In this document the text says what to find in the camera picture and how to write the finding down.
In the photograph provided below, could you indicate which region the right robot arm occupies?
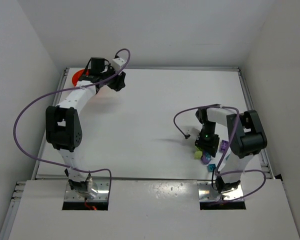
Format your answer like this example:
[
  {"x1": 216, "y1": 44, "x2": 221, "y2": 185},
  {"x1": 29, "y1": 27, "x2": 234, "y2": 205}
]
[{"x1": 195, "y1": 104, "x2": 268, "y2": 193}]

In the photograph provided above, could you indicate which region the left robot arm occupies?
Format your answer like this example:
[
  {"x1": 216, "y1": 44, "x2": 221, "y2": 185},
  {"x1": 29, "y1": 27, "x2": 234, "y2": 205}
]
[{"x1": 45, "y1": 55, "x2": 127, "y2": 199}]

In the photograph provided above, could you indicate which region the light green lego brick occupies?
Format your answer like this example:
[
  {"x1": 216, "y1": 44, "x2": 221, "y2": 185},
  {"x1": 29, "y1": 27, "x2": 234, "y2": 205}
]
[{"x1": 194, "y1": 151, "x2": 203, "y2": 160}]

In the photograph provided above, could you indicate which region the purple flower lego piece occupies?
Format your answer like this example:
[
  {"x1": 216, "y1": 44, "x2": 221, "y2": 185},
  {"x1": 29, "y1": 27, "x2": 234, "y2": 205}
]
[{"x1": 200, "y1": 152, "x2": 211, "y2": 165}]

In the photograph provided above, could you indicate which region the purple lego brick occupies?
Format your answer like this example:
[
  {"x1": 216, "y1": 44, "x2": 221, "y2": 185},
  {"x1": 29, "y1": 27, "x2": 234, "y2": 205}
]
[{"x1": 219, "y1": 139, "x2": 229, "y2": 153}]

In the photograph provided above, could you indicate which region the teal lego brick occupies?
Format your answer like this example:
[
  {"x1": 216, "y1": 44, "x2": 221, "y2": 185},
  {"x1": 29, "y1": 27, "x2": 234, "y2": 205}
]
[{"x1": 207, "y1": 163, "x2": 216, "y2": 173}]

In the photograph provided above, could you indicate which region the orange divided container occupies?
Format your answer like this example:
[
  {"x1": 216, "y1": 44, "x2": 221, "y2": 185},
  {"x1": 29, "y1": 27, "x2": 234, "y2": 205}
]
[{"x1": 71, "y1": 69, "x2": 84, "y2": 87}]

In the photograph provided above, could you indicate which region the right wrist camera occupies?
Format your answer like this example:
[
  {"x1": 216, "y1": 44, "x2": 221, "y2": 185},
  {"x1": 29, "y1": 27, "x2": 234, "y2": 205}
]
[{"x1": 185, "y1": 128, "x2": 200, "y2": 140}]

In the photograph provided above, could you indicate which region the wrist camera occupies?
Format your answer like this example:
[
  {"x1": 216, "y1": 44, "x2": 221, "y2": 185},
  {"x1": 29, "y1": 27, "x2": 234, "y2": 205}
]
[
  {"x1": 111, "y1": 57, "x2": 126, "y2": 72},
  {"x1": 185, "y1": 128, "x2": 200, "y2": 140}
]

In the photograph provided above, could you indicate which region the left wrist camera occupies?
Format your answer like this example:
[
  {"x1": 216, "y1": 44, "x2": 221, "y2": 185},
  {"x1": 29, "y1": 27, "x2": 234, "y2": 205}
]
[{"x1": 111, "y1": 57, "x2": 126, "y2": 72}]

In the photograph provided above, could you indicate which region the aluminium table frame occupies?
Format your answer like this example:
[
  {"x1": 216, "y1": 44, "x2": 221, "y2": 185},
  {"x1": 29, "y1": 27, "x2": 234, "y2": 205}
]
[{"x1": 5, "y1": 67, "x2": 299, "y2": 240}]

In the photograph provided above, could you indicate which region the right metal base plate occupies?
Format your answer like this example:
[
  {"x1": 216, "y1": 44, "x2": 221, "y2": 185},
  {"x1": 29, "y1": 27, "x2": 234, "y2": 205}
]
[{"x1": 197, "y1": 181, "x2": 244, "y2": 202}]

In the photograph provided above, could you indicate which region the metal base plate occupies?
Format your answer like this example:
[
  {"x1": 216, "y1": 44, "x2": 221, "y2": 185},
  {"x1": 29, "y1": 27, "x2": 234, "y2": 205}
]
[
  {"x1": 197, "y1": 181, "x2": 244, "y2": 202},
  {"x1": 64, "y1": 180, "x2": 109, "y2": 202}
]

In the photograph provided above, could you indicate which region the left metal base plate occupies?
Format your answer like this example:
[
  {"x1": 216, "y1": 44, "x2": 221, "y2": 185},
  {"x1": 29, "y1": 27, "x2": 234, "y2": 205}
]
[{"x1": 64, "y1": 180, "x2": 109, "y2": 202}]

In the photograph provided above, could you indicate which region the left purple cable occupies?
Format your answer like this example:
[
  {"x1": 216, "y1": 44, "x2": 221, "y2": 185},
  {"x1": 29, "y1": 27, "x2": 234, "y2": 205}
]
[{"x1": 13, "y1": 48, "x2": 131, "y2": 198}]

